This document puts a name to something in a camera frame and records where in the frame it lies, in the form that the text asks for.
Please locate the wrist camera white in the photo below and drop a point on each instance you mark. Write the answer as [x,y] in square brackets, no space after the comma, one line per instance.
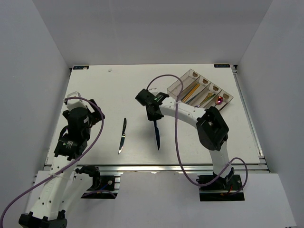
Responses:
[72,101]
[153,90]

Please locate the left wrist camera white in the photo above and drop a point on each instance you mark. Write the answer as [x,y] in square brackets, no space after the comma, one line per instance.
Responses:
[72,101]

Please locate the orange chopstick horizontal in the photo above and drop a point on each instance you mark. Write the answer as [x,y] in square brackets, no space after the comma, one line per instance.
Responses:
[191,92]

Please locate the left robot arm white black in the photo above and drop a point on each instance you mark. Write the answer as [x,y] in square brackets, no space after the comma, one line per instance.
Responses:
[67,183]

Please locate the ornate gold fork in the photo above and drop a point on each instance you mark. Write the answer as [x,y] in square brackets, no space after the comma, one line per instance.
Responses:
[209,96]

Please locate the blue label left corner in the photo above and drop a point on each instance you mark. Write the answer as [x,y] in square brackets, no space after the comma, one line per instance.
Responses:
[80,67]

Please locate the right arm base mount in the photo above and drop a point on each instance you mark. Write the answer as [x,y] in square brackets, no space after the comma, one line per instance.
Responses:
[220,191]

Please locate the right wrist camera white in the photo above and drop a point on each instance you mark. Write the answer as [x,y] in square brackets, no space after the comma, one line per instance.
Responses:
[153,90]

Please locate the iridescent purple spoon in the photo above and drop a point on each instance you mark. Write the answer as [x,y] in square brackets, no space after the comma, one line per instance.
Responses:
[219,100]

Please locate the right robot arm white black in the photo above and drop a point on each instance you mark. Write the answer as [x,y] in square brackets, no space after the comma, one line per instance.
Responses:
[209,123]

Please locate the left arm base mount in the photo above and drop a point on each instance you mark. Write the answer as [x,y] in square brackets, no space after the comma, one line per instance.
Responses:
[103,186]

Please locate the blue iridescent knife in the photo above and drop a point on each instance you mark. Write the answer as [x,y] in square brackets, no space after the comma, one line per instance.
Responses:
[157,134]

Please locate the blue label corner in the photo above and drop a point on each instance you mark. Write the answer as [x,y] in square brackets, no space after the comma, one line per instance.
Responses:
[80,67]
[222,66]

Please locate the clear compartment organizer tray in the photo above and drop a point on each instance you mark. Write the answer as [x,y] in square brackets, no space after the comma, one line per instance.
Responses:
[219,81]

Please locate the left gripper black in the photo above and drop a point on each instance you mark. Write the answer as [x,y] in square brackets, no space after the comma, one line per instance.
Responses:
[95,116]

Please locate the blue label right corner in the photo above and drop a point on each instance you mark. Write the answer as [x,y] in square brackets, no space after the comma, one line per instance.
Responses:
[222,66]

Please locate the iridescent green fork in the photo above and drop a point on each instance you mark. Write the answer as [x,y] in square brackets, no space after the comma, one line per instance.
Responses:
[201,104]

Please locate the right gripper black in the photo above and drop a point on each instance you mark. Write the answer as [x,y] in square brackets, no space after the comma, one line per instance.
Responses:
[152,118]

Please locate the black handle silver knife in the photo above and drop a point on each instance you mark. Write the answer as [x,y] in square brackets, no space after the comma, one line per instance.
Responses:
[122,136]

